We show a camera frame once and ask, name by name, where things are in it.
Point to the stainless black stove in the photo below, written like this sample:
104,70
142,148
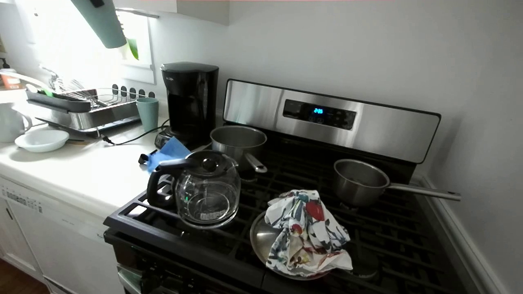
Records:
333,213

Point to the glass coffee carafe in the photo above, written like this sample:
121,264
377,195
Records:
204,189

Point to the steel saucepan back left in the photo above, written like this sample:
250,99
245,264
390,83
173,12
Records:
240,143

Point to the blue cloth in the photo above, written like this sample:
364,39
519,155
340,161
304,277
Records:
170,151

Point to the white bowl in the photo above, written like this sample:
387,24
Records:
40,141

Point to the steel frying pan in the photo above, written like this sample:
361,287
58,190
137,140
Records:
302,251

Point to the patterned kitchen towel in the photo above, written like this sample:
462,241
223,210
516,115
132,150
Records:
292,205

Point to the steel saucepan back right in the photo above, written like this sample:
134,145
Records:
359,184

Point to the metal dish drying rack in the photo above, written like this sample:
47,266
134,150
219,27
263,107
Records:
86,110

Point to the steel saucepan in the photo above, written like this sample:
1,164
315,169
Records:
359,184
240,143

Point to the light blue plastic cup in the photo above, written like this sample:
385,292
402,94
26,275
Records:
101,19

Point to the black coffee maker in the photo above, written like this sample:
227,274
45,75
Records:
191,94

